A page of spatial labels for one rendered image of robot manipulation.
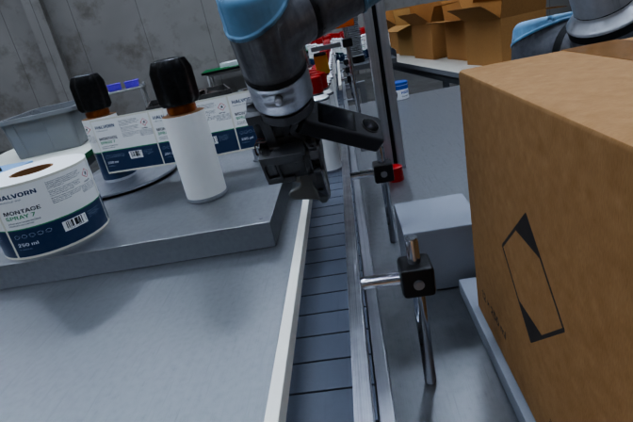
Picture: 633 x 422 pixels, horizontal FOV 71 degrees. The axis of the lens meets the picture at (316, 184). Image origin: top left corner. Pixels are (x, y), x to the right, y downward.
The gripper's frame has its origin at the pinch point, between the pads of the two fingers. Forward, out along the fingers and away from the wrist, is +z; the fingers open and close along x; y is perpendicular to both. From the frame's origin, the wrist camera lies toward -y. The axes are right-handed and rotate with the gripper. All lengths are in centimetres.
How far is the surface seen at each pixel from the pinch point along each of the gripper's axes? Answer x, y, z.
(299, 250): 12.3, 4.1, -4.9
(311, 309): 21.3, 2.7, -6.0
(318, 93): -29.4, 0.1, 3.5
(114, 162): -41, 58, 22
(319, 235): 4.9, 2.3, 3.4
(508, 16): -160, -92, 82
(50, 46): -724, 526, 328
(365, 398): 36.1, -3.6, -24.0
